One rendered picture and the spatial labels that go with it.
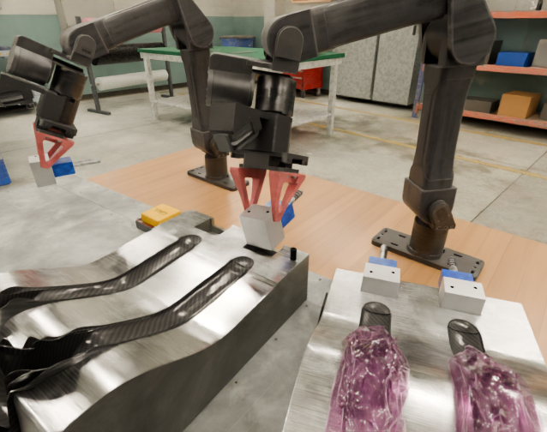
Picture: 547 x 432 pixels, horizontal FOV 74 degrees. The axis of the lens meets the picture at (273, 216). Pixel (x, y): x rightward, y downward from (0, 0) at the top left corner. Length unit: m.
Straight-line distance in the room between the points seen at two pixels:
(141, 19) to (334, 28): 0.48
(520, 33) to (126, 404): 5.69
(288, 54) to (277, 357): 0.40
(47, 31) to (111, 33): 6.29
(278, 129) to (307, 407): 0.33
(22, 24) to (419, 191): 6.74
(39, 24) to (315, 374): 6.94
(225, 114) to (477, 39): 0.36
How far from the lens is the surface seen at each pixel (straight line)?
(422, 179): 0.66
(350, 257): 0.72
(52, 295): 0.51
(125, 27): 0.88
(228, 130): 0.46
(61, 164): 0.89
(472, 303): 0.56
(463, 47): 0.60
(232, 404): 0.49
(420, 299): 0.57
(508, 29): 5.82
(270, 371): 0.51
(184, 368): 0.41
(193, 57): 0.94
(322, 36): 0.53
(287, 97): 0.53
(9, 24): 7.03
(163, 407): 0.42
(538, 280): 0.80
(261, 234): 0.53
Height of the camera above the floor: 1.20
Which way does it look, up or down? 28 degrees down
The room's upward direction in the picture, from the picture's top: straight up
